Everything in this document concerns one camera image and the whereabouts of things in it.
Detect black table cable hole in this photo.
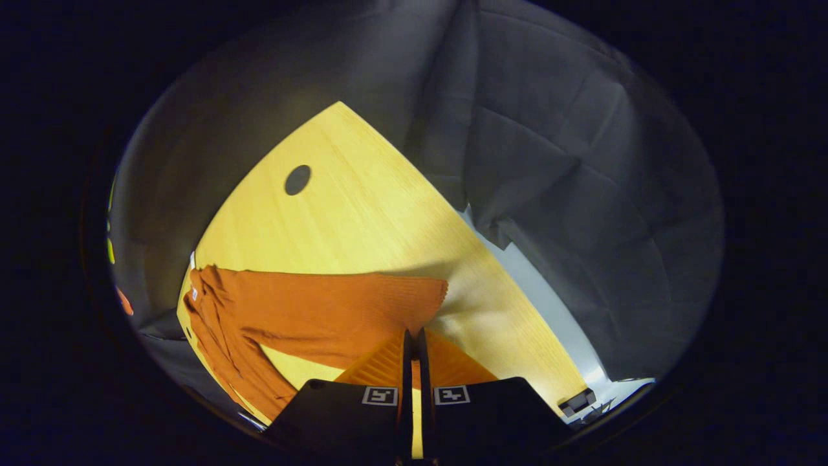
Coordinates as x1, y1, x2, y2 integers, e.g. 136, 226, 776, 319
284, 164, 312, 197

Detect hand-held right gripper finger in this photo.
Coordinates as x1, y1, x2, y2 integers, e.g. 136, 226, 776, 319
417, 327, 575, 463
264, 328, 415, 463

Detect black bracket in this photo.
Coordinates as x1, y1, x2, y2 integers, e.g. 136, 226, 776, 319
558, 387, 597, 418

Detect orange knit cardigan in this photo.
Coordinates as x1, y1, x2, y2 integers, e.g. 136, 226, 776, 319
181, 264, 449, 425

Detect black backdrop cloth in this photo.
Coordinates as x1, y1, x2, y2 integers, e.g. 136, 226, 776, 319
107, 0, 725, 428

